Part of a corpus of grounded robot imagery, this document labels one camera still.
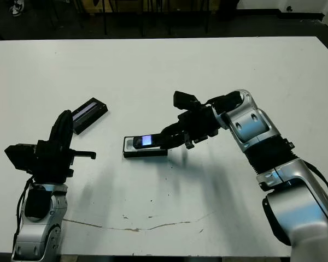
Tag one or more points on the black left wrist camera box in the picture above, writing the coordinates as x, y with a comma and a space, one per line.
19, 157

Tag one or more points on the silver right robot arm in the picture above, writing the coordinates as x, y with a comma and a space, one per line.
251, 120

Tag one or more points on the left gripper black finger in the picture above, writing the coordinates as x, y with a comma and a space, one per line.
58, 128
69, 131

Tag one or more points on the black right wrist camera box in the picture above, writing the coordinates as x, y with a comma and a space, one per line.
184, 99

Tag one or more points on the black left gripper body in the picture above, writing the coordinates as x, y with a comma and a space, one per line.
53, 166

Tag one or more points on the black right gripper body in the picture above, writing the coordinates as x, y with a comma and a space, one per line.
201, 122

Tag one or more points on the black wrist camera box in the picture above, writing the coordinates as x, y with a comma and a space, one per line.
184, 99
19, 157

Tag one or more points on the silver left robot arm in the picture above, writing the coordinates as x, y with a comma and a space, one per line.
35, 237

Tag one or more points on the black box lid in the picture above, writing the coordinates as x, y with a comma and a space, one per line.
94, 113

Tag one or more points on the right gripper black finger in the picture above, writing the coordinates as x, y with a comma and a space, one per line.
175, 129
176, 142

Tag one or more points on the black box base white insert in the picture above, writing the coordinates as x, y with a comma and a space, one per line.
145, 154

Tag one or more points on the black waste bin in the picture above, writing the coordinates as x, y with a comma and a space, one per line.
229, 9

